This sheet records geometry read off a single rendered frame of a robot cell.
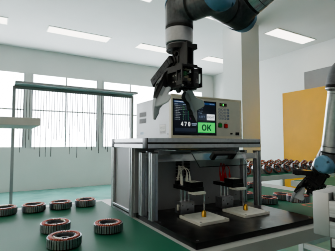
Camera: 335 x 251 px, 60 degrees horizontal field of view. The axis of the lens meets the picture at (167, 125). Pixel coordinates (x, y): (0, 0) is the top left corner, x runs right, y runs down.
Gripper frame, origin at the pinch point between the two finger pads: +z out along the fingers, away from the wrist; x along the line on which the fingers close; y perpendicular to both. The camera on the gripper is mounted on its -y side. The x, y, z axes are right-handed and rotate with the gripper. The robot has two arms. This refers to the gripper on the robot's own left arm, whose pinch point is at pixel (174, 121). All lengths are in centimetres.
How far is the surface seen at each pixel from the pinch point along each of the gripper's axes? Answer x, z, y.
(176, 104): 36, -12, -42
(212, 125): 56, -3, -39
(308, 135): 409, -6, -160
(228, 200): 66, 35, -36
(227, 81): 378, -111, -297
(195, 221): 32, 37, -25
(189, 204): 42, 34, -40
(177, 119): 37, -5, -41
